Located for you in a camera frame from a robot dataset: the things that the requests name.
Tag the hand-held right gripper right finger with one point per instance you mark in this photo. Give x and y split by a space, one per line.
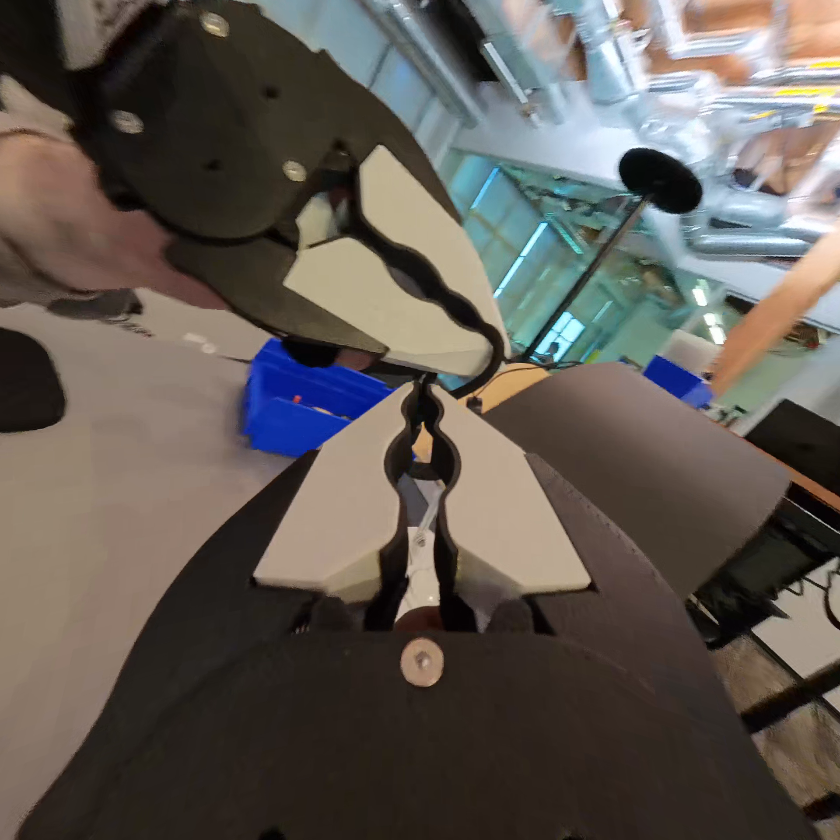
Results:
519 525

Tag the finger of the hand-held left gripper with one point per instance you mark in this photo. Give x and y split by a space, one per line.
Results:
381 309
414 210

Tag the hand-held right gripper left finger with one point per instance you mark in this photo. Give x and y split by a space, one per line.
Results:
328 525

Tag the blue plastic bin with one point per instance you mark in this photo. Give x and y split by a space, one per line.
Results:
295 407
680 381

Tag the person's left hand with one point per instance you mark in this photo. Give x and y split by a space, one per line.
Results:
66 223

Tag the black wood-rimmed board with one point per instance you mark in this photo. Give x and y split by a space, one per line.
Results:
643 460

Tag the black pole stand with disc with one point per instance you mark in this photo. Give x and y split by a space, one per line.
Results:
660 180

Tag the black tripod stand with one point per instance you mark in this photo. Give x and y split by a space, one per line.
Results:
775 578

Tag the black textured pad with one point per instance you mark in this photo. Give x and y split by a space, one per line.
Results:
26 381

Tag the white board rail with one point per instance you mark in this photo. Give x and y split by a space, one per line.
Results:
420 551

